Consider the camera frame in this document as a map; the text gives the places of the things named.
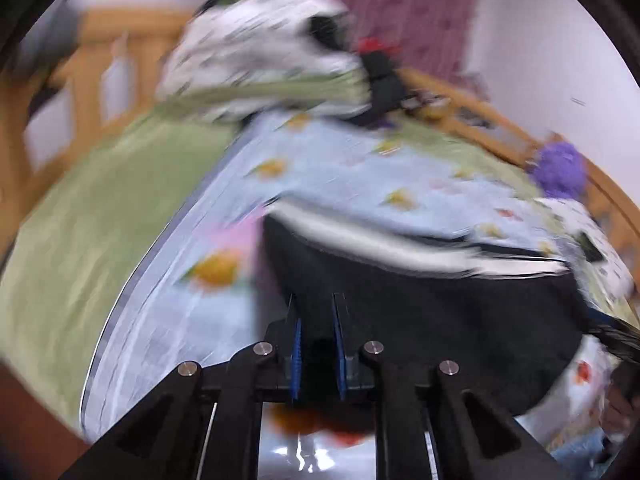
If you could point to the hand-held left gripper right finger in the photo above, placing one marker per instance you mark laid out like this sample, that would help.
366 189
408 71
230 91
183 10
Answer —
342 357

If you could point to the red chair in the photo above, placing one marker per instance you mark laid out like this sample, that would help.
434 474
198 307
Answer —
372 45

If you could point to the purple plush toy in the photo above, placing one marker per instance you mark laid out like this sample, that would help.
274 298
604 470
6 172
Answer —
559 169

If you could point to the white patterned pillow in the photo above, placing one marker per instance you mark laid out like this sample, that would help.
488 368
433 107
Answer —
260 50

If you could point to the black clothes pile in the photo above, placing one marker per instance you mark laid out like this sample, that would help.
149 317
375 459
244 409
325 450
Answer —
382 87

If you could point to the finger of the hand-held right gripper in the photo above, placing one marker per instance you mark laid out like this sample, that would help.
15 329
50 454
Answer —
617 337

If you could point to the fruit print plastic tablecloth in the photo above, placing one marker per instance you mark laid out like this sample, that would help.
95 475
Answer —
360 170

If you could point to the red patterned curtain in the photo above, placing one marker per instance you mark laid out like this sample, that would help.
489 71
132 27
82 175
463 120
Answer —
370 5

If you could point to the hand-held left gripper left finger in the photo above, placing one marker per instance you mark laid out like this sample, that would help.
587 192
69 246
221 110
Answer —
296 357

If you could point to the green bed sheet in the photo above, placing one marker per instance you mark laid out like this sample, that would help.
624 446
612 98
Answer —
95 220

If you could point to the white floral pillow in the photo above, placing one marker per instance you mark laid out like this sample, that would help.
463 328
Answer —
590 245

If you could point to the black pants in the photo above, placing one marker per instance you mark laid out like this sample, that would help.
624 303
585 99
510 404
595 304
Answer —
425 320

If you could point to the wooden bed frame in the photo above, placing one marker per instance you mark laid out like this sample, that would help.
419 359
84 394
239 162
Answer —
100 75

